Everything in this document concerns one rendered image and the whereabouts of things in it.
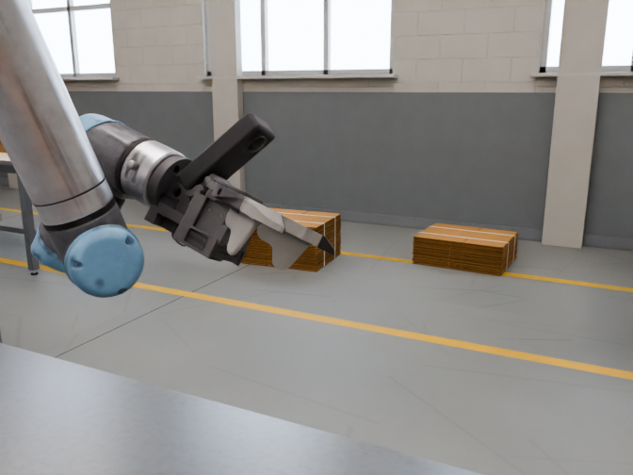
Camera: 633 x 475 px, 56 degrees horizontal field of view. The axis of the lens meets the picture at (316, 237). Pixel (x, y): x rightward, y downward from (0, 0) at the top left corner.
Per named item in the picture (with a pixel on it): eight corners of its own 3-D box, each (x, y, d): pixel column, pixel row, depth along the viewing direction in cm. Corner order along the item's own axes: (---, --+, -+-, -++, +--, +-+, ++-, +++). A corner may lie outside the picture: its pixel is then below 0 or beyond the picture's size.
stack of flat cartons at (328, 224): (234, 262, 437) (233, 220, 429) (267, 245, 485) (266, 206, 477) (316, 271, 414) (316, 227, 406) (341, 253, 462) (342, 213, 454)
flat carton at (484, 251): (411, 263, 434) (412, 236, 429) (434, 247, 479) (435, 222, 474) (501, 276, 404) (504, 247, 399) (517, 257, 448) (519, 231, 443)
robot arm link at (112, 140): (88, 177, 81) (117, 121, 81) (146, 210, 77) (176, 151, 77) (43, 159, 73) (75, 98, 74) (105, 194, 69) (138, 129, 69)
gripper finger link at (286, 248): (311, 283, 73) (243, 251, 71) (332, 240, 73) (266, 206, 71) (316, 288, 70) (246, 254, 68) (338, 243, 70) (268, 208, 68)
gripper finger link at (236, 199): (264, 225, 61) (235, 208, 68) (271, 209, 61) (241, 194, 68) (225, 206, 59) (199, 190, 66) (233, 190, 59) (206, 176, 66)
